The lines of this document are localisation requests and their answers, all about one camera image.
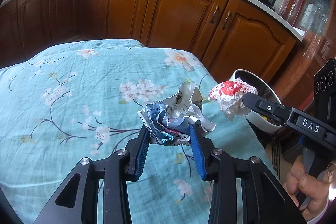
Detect blue white wrapper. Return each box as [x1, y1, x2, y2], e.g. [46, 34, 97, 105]
[138, 82, 216, 146]

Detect person's right hand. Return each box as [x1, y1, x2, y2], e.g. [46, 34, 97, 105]
[283, 156, 335, 223]

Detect red white wrapper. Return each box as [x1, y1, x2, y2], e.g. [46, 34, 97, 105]
[209, 78, 258, 120]

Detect brown wooden base cabinets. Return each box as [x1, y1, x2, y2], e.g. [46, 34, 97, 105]
[1, 0, 298, 82]

